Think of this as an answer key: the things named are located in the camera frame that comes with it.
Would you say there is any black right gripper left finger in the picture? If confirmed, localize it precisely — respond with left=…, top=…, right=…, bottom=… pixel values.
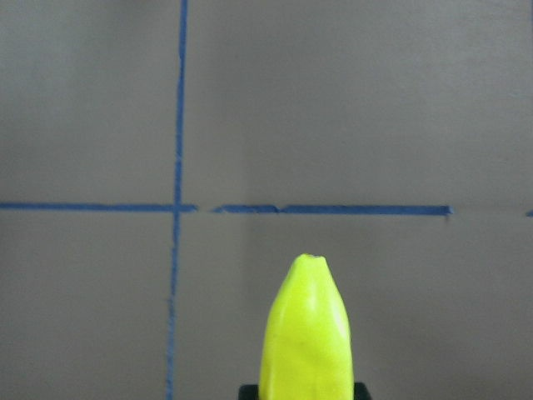
left=238, top=384, right=259, bottom=400

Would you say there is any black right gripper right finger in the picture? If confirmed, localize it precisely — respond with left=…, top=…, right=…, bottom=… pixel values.
left=353, top=382, right=371, bottom=400

